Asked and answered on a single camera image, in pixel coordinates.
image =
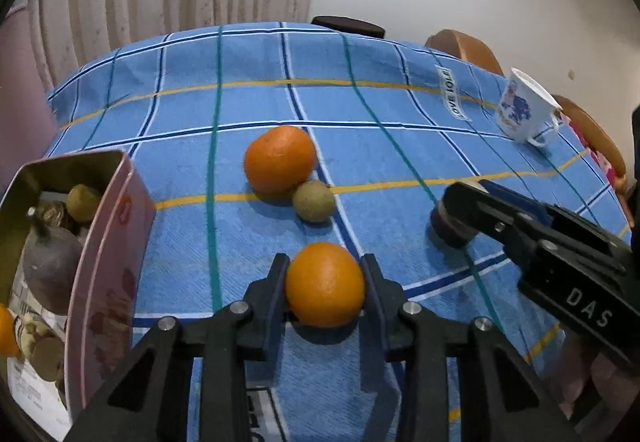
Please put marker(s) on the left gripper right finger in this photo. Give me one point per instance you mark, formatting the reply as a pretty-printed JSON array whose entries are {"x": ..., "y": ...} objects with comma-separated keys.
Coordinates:
[{"x": 501, "y": 397}]

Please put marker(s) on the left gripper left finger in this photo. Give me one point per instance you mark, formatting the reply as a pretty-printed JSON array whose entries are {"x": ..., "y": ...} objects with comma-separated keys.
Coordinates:
[{"x": 147, "y": 397}]

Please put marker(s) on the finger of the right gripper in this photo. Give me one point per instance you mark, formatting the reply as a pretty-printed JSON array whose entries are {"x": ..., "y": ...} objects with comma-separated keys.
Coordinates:
[
  {"x": 480, "y": 211},
  {"x": 528, "y": 205}
]

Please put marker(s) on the cut striped yam chunk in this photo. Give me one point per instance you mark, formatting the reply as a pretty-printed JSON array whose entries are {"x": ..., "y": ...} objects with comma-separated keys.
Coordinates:
[{"x": 41, "y": 346}]

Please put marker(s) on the orange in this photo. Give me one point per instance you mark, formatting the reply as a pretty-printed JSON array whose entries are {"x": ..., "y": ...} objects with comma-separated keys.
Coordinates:
[
  {"x": 8, "y": 345},
  {"x": 324, "y": 286},
  {"x": 279, "y": 160}
]

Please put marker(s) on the purple round turnip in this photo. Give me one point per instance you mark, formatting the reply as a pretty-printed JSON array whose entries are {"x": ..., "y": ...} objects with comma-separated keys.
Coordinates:
[{"x": 50, "y": 261}]

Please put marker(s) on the green kiwi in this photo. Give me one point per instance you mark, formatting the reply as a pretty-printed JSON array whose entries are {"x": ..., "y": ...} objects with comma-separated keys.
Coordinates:
[
  {"x": 82, "y": 203},
  {"x": 314, "y": 202}
]

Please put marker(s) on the person right hand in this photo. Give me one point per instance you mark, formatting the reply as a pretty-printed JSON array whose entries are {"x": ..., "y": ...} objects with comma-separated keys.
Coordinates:
[{"x": 598, "y": 397}]

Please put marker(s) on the pink floral cloth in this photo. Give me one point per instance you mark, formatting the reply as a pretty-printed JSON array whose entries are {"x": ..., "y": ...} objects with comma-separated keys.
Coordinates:
[{"x": 590, "y": 139}]

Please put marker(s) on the brown leather sofa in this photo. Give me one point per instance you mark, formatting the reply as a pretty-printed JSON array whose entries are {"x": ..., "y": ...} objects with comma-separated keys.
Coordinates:
[{"x": 602, "y": 149}]

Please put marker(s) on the white blue floral mug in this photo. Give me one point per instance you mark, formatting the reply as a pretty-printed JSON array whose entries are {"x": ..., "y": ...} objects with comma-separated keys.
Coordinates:
[{"x": 527, "y": 112}]

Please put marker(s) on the printed paper sheet in tin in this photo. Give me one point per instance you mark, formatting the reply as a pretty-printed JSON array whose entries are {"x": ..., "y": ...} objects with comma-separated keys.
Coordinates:
[{"x": 41, "y": 400}]

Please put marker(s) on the pink metal tin box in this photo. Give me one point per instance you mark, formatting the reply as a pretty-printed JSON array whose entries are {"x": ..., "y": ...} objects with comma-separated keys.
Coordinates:
[{"x": 98, "y": 328}]

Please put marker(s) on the brown leather chair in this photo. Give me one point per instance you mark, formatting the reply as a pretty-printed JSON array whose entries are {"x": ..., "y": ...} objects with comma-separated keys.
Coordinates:
[{"x": 465, "y": 47}]

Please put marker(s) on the dark round stool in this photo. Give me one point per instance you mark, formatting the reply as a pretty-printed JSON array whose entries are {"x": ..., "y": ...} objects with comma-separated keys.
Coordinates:
[{"x": 349, "y": 25}]

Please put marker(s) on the blue plaid tablecloth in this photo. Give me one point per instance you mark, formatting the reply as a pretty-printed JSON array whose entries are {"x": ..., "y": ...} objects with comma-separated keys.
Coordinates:
[{"x": 393, "y": 125}]

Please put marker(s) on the pink plastic pitcher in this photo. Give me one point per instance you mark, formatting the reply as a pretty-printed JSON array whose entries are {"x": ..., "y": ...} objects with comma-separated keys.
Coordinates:
[{"x": 27, "y": 125}]

